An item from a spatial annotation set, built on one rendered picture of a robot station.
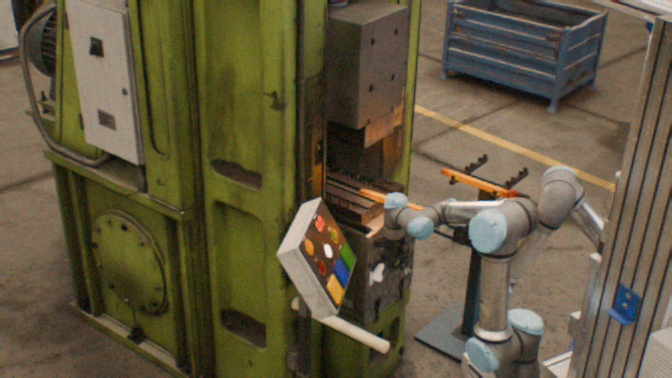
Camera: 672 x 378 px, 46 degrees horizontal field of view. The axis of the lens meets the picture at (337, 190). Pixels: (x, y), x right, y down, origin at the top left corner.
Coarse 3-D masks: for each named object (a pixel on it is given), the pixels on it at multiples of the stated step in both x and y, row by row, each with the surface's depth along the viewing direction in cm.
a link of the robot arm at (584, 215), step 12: (552, 168) 275; (564, 168) 273; (552, 180) 266; (564, 180) 265; (576, 180) 272; (576, 192) 269; (576, 204) 270; (588, 204) 273; (576, 216) 273; (588, 216) 272; (600, 216) 275; (588, 228) 274; (600, 228) 273
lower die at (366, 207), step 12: (348, 180) 334; (336, 192) 325; (348, 192) 325; (384, 192) 325; (324, 204) 323; (336, 204) 318; (360, 204) 317; (372, 204) 317; (384, 204) 325; (348, 216) 317; (360, 216) 313; (372, 216) 320
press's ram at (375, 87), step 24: (360, 0) 297; (336, 24) 277; (360, 24) 271; (384, 24) 282; (336, 48) 281; (360, 48) 275; (384, 48) 287; (336, 72) 285; (360, 72) 279; (384, 72) 292; (336, 96) 290; (360, 96) 284; (384, 96) 298; (336, 120) 294; (360, 120) 289
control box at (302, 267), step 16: (304, 208) 276; (320, 208) 275; (304, 224) 263; (320, 224) 270; (288, 240) 258; (304, 240) 256; (320, 240) 266; (288, 256) 252; (304, 256) 252; (320, 256) 262; (336, 256) 273; (288, 272) 255; (304, 272) 253; (320, 272) 258; (304, 288) 257; (320, 288) 255; (320, 304) 258; (336, 304) 260
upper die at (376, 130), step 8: (392, 112) 306; (328, 120) 304; (376, 120) 298; (384, 120) 303; (392, 120) 308; (328, 128) 305; (336, 128) 303; (344, 128) 300; (352, 128) 298; (360, 128) 295; (368, 128) 295; (376, 128) 300; (384, 128) 305; (392, 128) 310; (336, 136) 304; (344, 136) 302; (352, 136) 299; (360, 136) 297; (368, 136) 297; (376, 136) 302; (384, 136) 307; (352, 144) 301; (360, 144) 298; (368, 144) 299
